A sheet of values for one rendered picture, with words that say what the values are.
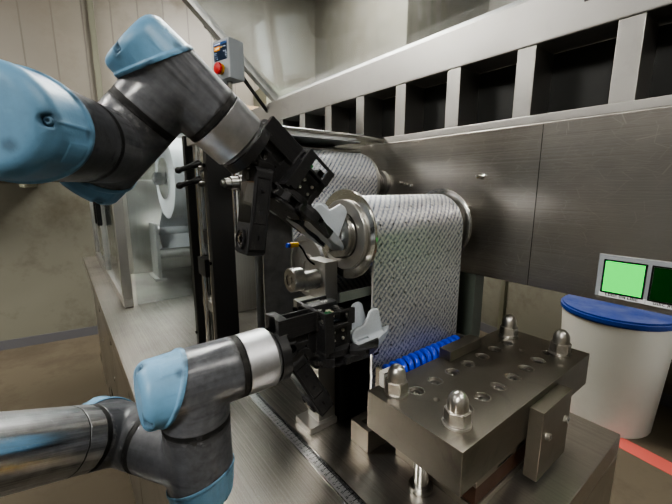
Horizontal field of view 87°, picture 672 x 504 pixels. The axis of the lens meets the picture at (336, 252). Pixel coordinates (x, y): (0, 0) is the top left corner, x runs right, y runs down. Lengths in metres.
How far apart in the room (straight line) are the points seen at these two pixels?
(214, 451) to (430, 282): 0.43
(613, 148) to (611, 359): 1.78
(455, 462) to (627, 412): 2.10
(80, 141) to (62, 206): 3.45
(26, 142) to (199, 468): 0.35
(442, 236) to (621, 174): 0.28
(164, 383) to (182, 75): 0.31
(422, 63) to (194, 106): 0.63
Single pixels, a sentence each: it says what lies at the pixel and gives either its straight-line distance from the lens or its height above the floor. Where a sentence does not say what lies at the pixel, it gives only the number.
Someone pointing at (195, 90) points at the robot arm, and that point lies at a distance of 0.43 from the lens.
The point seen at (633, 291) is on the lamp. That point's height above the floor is 1.17.
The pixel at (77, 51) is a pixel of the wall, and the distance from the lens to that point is 3.90.
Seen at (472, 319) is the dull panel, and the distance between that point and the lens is 0.86.
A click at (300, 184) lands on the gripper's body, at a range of 0.49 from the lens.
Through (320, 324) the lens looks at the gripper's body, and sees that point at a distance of 0.49.
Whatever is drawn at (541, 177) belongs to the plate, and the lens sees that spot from 0.76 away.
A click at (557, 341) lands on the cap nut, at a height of 1.06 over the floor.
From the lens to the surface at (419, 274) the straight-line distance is 0.64.
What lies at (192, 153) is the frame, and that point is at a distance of 0.90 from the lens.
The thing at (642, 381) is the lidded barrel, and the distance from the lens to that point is 2.49.
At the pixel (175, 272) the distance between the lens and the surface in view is 1.50.
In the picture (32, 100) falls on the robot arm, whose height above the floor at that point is 1.38.
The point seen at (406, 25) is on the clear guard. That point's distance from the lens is 1.00.
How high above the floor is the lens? 1.33
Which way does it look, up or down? 10 degrees down
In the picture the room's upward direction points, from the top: straight up
